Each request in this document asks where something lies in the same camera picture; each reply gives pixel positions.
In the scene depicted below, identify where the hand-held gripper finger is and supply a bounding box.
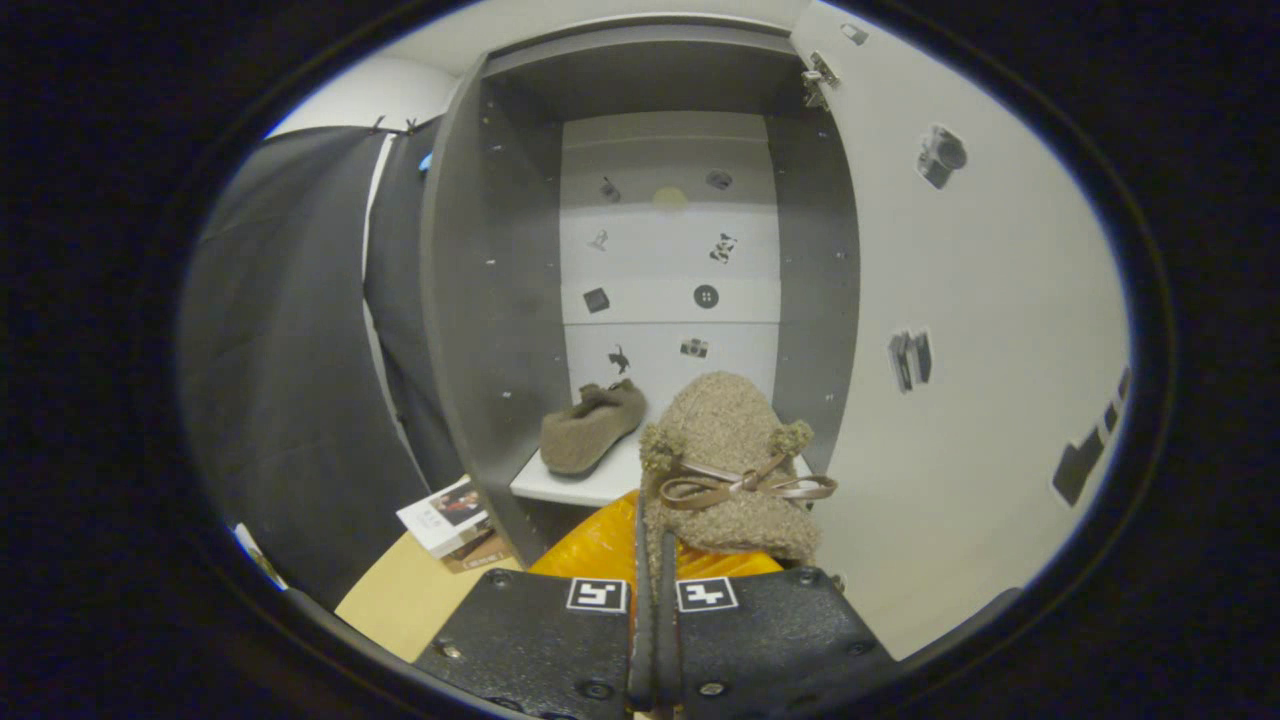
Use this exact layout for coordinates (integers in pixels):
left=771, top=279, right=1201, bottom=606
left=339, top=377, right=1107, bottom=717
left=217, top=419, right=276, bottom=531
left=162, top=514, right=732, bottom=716
left=657, top=530, right=898, bottom=720
left=415, top=490, right=658, bottom=720

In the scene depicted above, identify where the brown fuzzy shoe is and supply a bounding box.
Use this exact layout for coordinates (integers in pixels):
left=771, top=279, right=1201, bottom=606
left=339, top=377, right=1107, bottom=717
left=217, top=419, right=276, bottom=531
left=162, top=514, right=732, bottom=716
left=540, top=378, right=649, bottom=476
left=638, top=372, right=839, bottom=563

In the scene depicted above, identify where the grey shoe cabinet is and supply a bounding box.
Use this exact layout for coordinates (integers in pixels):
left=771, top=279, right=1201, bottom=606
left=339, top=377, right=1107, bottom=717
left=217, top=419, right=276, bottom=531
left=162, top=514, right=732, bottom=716
left=420, top=22, right=861, bottom=571

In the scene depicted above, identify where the white shoe cabinet door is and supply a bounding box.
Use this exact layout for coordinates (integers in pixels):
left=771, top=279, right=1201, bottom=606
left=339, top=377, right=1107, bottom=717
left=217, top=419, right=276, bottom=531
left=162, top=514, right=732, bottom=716
left=790, top=0, right=1136, bottom=661

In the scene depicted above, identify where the stack of books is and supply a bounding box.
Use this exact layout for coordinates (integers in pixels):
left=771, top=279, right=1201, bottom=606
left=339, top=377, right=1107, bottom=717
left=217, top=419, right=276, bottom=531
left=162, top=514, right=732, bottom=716
left=396, top=476, right=513, bottom=574

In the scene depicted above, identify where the white tray with small items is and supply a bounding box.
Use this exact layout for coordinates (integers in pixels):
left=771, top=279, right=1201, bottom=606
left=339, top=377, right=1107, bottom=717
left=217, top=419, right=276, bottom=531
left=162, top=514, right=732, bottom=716
left=235, top=525, right=289, bottom=591

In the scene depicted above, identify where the black backdrop cloth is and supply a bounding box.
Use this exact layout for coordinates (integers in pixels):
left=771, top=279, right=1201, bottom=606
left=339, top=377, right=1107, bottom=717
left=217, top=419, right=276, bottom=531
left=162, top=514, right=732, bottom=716
left=180, top=115, right=466, bottom=611

